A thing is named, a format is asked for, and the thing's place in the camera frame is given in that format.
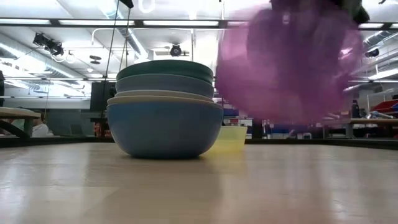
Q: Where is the purple translucent bowl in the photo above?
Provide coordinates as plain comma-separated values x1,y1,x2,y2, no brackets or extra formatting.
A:
215,3,365,126

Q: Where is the teal bowl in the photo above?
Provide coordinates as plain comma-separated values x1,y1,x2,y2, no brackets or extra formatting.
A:
116,59,215,85

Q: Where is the long background table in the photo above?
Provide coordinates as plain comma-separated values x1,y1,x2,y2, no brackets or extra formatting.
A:
321,117,398,139

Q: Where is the white bowl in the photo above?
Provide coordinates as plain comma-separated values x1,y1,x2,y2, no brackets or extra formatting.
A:
114,89,215,103

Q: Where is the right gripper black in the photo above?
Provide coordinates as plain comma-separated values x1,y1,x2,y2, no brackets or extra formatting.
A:
337,0,371,25

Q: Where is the large blue bowl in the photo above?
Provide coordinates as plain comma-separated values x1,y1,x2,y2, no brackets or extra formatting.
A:
106,101,224,160

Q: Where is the black monitor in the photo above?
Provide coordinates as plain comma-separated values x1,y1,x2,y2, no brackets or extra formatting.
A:
90,81,118,113

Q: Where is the black overhead camera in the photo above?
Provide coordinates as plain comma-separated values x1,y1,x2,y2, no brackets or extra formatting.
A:
169,43,183,58

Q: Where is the wooden side table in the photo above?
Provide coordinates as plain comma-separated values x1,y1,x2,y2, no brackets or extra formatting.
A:
0,106,42,139

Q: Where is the black overhead frame bar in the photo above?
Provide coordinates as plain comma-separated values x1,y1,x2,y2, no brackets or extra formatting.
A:
0,17,398,30

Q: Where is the medium blue bowl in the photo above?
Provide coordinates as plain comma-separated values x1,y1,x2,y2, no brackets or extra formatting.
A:
115,73,215,98

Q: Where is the yellow translucent bowl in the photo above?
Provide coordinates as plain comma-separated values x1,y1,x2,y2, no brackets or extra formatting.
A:
203,125,249,153

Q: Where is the person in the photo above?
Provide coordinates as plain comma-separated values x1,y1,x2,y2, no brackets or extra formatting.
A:
30,109,55,139

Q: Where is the red object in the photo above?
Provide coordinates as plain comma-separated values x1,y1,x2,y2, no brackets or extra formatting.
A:
370,99,398,114

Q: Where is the black frame strut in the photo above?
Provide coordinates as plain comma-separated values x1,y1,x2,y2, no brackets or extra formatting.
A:
101,0,121,119

